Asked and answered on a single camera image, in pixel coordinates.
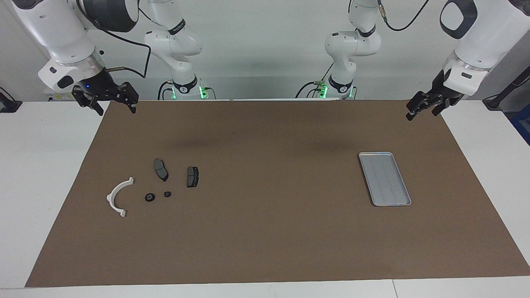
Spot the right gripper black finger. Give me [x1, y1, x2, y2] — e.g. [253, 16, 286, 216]
[72, 89, 104, 116]
[124, 82, 139, 114]

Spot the silver metal tray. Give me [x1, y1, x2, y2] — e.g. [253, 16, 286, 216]
[358, 151, 412, 207]

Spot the black stand with pole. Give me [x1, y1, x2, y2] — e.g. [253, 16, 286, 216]
[482, 65, 530, 111]

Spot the long dark brake pad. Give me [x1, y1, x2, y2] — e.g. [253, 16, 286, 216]
[154, 158, 169, 182]

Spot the small black table clamp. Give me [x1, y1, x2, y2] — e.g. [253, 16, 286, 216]
[0, 87, 22, 113]

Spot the blue object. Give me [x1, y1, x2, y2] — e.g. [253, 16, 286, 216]
[510, 103, 530, 145]

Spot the brown table mat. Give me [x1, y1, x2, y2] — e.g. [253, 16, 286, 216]
[25, 99, 530, 288]

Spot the white wall socket box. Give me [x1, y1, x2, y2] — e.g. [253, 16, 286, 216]
[45, 85, 76, 102]

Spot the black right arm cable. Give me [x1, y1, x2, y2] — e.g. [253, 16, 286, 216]
[79, 8, 152, 79]

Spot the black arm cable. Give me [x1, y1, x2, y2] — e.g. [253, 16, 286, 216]
[378, 0, 432, 32]
[79, 8, 152, 79]

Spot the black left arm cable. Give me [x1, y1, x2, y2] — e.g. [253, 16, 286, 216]
[378, 0, 432, 32]

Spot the white semicircular bracket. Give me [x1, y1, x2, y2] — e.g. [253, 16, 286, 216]
[106, 177, 135, 218]

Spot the black left base cable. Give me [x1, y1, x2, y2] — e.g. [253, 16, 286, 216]
[295, 62, 335, 99]

